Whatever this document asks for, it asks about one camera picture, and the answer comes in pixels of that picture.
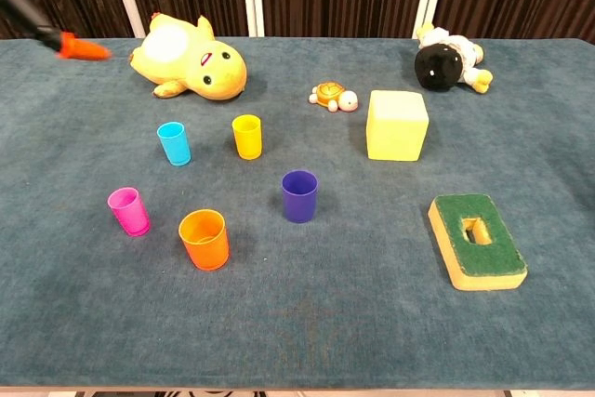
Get yellow foam cube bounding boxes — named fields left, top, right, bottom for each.
left=365, top=89, right=430, bottom=163

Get yellow duck plush toy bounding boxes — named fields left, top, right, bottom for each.
left=128, top=13, right=248, bottom=101

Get purple plastic cup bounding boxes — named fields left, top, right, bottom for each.
left=281, top=169, right=320, bottom=224

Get blue plastic cup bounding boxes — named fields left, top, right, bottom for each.
left=156, top=121, right=192, bottom=167

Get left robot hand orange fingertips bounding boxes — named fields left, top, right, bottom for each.
left=0, top=0, right=171, bottom=62

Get green yellow sponge with hole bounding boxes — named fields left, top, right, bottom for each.
left=427, top=193, right=529, bottom=292

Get black headed plush doll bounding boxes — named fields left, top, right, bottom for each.
left=414, top=22, right=495, bottom=95

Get small toy turtle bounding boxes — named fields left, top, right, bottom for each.
left=308, top=81, right=360, bottom=113

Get yellow plastic cup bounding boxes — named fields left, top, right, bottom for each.
left=231, top=113, right=263, bottom=161

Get orange plastic cup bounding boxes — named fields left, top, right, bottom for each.
left=178, top=208, right=231, bottom=271

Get pink plastic cup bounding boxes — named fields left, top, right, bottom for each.
left=107, top=186, right=152, bottom=237

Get blue velvet tablecloth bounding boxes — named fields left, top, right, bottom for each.
left=0, top=37, right=595, bottom=391

